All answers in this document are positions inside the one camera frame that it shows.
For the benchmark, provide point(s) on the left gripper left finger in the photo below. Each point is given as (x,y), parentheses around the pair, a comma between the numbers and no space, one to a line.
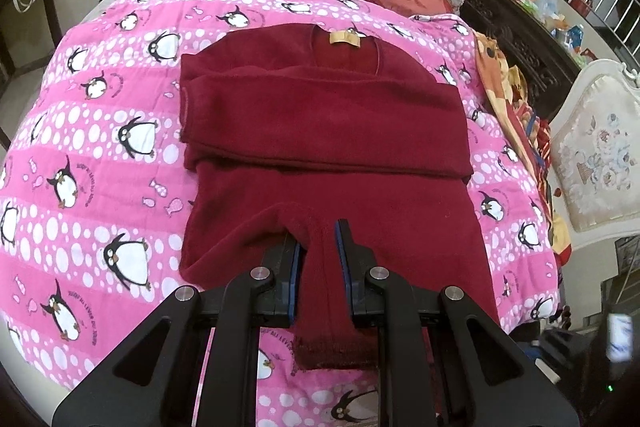
(193,360)

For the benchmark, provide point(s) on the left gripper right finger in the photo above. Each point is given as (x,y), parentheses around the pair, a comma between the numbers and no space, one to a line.
(441,360)

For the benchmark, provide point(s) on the dark red sweater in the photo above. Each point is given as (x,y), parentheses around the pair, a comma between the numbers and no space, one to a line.
(288,132)

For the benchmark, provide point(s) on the pink penguin blanket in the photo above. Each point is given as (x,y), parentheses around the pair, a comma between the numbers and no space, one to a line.
(95,197)

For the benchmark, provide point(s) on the white upholstered chair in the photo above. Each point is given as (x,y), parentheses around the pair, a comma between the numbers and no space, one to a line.
(595,154)

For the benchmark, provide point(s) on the orange cartoon blanket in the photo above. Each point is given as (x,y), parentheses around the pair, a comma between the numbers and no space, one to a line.
(527,133)

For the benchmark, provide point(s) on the dark wooden headboard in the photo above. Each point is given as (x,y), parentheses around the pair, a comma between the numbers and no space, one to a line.
(549,70)

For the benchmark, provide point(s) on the metal railing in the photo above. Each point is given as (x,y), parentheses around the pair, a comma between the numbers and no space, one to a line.
(617,22)

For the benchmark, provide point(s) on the dark wooden side table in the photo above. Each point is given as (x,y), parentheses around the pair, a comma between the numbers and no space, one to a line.
(30,33)

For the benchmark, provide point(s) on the cluttered items on shelf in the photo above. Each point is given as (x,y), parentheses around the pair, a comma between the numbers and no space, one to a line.
(569,28)

